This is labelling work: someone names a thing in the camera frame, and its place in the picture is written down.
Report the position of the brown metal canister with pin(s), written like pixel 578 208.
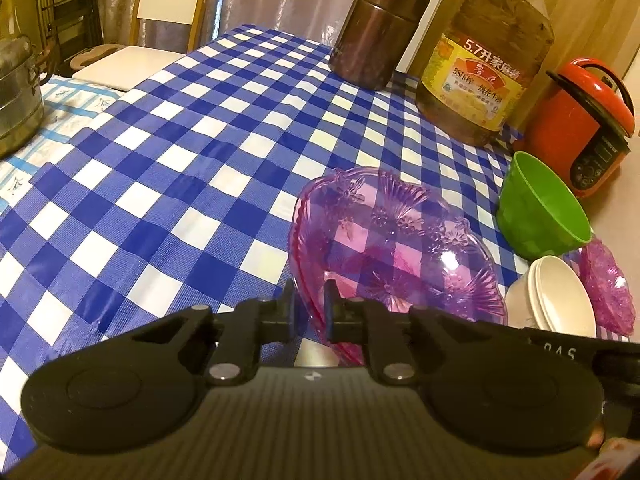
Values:
pixel 375 35

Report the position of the red electric rice cooker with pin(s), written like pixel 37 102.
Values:
pixel 570 120

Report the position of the blue checked tablecloth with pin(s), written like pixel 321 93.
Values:
pixel 175 185

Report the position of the white bowl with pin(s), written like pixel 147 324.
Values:
pixel 562 300
pixel 519 300

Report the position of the beige curtain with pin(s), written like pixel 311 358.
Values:
pixel 590 20

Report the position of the black folding rack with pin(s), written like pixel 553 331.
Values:
pixel 70 0

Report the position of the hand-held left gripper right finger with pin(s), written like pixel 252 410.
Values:
pixel 330 307

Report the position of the metal steamer pot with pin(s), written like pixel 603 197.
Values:
pixel 15 100

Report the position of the large cooking oil bottle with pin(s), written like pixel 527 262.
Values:
pixel 475 60

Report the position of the green plastic bowl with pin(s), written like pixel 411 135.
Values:
pixel 540 210

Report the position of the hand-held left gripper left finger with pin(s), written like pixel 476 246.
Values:
pixel 289 307

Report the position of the person's right hand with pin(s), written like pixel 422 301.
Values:
pixel 596 441

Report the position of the small pink transparent dish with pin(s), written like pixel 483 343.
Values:
pixel 605 285

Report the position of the light blue patterned cloth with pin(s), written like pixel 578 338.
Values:
pixel 65 110

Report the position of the white wooden chair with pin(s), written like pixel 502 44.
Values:
pixel 170 0

